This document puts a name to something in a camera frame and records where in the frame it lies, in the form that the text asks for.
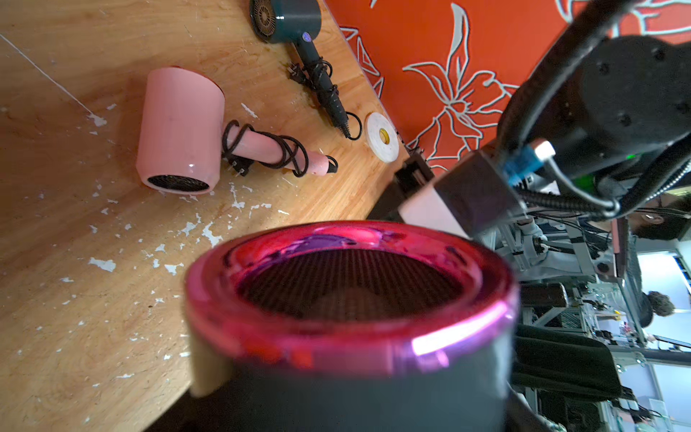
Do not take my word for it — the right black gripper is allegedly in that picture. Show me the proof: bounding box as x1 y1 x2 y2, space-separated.
366 153 435 221

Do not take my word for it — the pink dryer black cord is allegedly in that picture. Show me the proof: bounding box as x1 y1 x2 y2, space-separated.
220 118 340 178

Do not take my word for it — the black magenta hair dryer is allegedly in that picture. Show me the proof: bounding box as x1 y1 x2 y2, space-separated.
185 221 518 431

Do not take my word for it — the dark green hair dryer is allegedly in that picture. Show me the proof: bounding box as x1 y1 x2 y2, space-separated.
249 0 360 140

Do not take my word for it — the pink hair dryer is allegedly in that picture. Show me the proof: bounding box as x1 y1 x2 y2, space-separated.
136 67 338 195

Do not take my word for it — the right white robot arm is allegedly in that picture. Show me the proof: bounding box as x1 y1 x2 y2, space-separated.
370 1 690 233

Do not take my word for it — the white tape roll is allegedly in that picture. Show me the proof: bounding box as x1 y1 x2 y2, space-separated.
365 113 399 163

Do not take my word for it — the black office chair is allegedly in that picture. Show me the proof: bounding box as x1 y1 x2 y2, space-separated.
510 325 623 401

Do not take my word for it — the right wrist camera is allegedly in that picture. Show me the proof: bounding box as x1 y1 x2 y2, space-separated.
397 139 555 239

